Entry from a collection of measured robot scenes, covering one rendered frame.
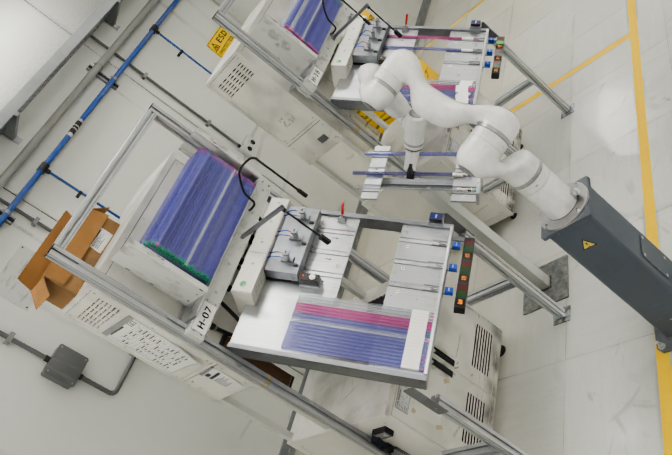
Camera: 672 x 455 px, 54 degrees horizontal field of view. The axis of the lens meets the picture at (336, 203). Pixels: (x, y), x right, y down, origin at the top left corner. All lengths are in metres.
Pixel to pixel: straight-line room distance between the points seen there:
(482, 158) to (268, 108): 1.70
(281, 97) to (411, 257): 1.25
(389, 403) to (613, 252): 0.96
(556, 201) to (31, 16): 3.53
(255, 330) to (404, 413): 0.64
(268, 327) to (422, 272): 0.61
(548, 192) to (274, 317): 1.06
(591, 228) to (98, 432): 2.62
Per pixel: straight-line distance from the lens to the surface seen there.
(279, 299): 2.51
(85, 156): 4.27
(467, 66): 3.52
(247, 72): 3.41
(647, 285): 2.47
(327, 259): 2.60
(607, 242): 2.30
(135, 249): 2.34
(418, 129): 2.59
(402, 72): 2.18
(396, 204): 3.75
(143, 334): 2.58
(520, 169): 2.11
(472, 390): 2.93
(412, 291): 2.47
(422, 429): 2.66
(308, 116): 3.46
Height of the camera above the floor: 1.99
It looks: 19 degrees down
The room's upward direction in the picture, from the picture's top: 53 degrees counter-clockwise
